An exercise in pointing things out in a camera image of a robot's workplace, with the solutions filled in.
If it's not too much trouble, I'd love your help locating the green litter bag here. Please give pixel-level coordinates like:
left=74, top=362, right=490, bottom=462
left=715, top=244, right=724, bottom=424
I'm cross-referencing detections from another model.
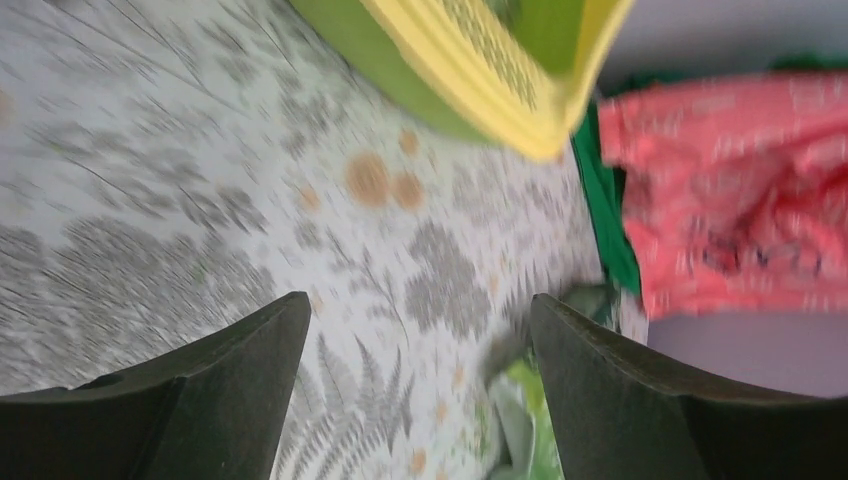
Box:
left=488, top=283, right=621, bottom=480

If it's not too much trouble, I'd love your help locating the green cloth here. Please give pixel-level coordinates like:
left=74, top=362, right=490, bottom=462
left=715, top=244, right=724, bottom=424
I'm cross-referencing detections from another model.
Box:
left=571, top=52, right=847, bottom=297

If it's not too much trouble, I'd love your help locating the yellow litter box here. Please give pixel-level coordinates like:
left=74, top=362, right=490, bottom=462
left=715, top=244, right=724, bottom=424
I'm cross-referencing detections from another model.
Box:
left=293, top=0, right=632, bottom=162

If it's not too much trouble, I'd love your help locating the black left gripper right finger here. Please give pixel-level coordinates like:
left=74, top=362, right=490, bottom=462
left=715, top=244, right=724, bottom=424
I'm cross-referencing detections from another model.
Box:
left=530, top=294, right=847, bottom=480

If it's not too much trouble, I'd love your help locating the floral table mat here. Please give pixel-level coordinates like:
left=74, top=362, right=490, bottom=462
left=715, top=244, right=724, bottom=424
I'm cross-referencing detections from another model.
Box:
left=0, top=0, right=651, bottom=480

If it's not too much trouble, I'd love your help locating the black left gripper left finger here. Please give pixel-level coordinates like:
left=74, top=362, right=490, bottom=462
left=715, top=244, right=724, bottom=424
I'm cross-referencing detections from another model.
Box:
left=1, top=292, right=311, bottom=479

